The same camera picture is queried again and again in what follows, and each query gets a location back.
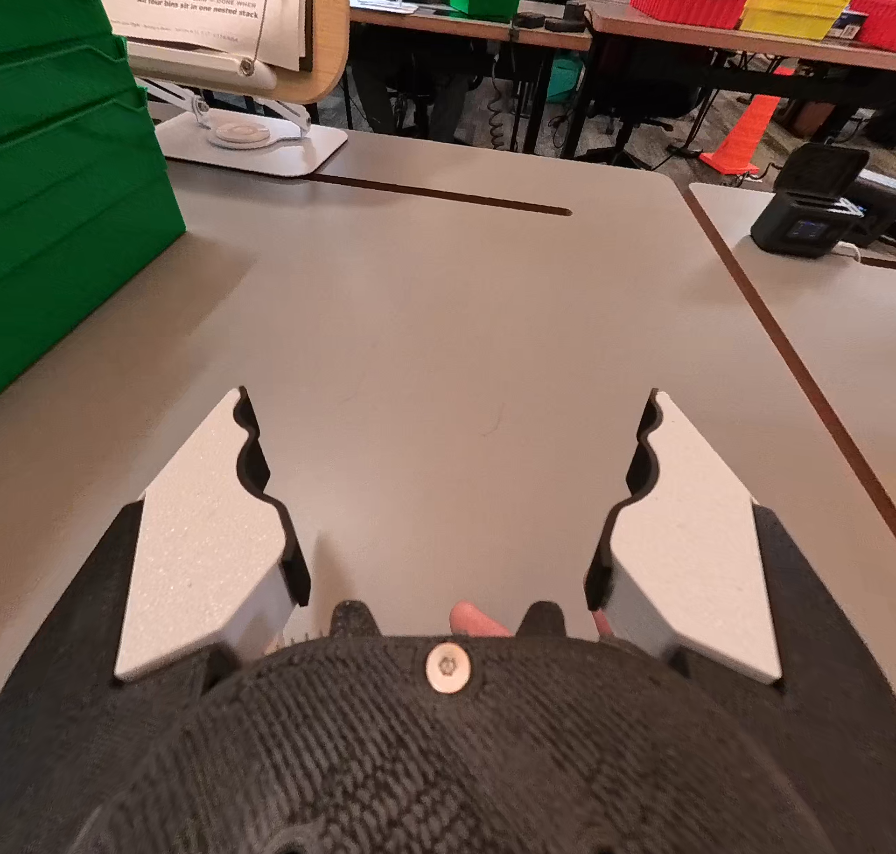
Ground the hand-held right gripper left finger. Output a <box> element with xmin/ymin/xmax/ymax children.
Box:
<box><xmin>113</xmin><ymin>385</ymin><xmax>312</xmax><ymax>682</ymax></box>

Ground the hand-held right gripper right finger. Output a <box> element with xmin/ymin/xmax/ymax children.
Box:
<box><xmin>583</xmin><ymin>387</ymin><xmax>784</xmax><ymax>684</ymax></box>

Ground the grey neighbour desk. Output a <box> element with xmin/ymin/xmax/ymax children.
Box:
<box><xmin>689</xmin><ymin>182</ymin><xmax>896</xmax><ymax>498</ymax></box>

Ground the black desk gadget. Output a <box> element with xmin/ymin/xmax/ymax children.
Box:
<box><xmin>511</xmin><ymin>0</ymin><xmax>589</xmax><ymax>35</ymax></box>

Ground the person's right hand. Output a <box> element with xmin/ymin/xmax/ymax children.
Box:
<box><xmin>450</xmin><ymin>602</ymin><xmax>618</xmax><ymax>639</ymax></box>

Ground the black device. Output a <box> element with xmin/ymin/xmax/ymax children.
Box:
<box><xmin>750</xmin><ymin>142</ymin><xmax>896</xmax><ymax>260</ymax></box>

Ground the white stand base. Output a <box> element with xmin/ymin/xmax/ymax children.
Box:
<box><xmin>136</xmin><ymin>77</ymin><xmax>349</xmax><ymax>178</ymax></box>

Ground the orange traffic cone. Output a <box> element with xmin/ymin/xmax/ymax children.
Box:
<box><xmin>699</xmin><ymin>67</ymin><xmax>795</xmax><ymax>176</ymax></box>

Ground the black office chair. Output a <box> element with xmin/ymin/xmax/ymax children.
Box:
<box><xmin>588</xmin><ymin>35</ymin><xmax>701</xmax><ymax>169</ymax></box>

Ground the teal waste bin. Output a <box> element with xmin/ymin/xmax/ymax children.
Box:
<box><xmin>546</xmin><ymin>53</ymin><xmax>585</xmax><ymax>103</ymax></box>

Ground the wooden table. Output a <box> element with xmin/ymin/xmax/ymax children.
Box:
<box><xmin>580</xmin><ymin>0</ymin><xmax>896</xmax><ymax>71</ymax></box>
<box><xmin>350</xmin><ymin>0</ymin><xmax>595</xmax><ymax>52</ymax></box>

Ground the printed instruction sheet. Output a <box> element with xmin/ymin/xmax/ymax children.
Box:
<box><xmin>73</xmin><ymin>0</ymin><xmax>312</xmax><ymax>71</ymax></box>

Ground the wooden board stand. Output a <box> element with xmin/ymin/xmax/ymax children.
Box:
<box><xmin>126</xmin><ymin>0</ymin><xmax>352</xmax><ymax>106</ymax></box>

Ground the yellow plastic bin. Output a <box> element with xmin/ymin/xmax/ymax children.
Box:
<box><xmin>738</xmin><ymin>0</ymin><xmax>855</xmax><ymax>40</ymax></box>

